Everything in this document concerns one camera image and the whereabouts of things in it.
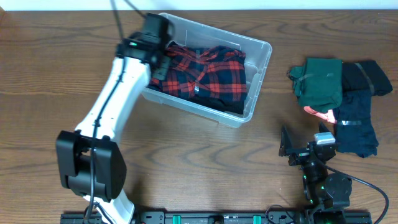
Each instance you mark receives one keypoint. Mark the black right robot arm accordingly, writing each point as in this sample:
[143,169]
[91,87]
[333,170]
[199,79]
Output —
[327,193]

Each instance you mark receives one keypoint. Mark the black garment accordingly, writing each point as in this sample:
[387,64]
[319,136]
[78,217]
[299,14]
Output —
[365,75]
[220,105]

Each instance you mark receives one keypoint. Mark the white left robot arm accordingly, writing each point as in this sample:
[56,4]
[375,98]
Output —
[89,160]

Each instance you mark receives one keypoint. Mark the clear plastic storage bin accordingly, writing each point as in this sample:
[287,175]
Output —
[193,34]

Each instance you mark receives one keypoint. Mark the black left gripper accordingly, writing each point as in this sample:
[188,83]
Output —
[161,67]

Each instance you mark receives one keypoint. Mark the dark green garment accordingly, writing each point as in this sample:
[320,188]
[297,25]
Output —
[318,83]

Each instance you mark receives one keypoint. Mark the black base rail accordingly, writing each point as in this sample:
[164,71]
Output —
[250,218]

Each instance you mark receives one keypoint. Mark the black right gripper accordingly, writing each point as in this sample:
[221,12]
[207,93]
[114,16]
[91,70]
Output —
[300,155]

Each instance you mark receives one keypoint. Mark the red navy plaid shirt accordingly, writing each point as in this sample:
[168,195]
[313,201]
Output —
[216,73]

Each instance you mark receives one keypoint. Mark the salmon pink garment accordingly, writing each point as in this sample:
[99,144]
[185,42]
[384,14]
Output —
[328,116]

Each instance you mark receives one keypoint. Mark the navy garment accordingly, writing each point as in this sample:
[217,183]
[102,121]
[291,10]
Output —
[353,129]

